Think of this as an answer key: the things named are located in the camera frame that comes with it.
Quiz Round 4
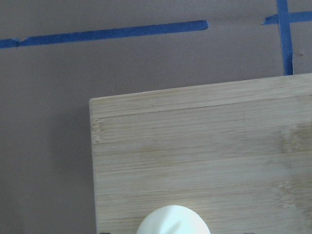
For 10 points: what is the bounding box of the bamboo cutting board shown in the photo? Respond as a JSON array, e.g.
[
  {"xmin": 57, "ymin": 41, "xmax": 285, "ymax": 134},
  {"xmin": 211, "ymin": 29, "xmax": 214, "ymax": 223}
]
[{"xmin": 89, "ymin": 74, "xmax": 312, "ymax": 234}]

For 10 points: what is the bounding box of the white steamed bun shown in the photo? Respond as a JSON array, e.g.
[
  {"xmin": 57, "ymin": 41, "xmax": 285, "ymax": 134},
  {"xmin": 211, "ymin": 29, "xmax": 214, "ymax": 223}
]
[{"xmin": 137, "ymin": 205, "xmax": 210, "ymax": 234}]

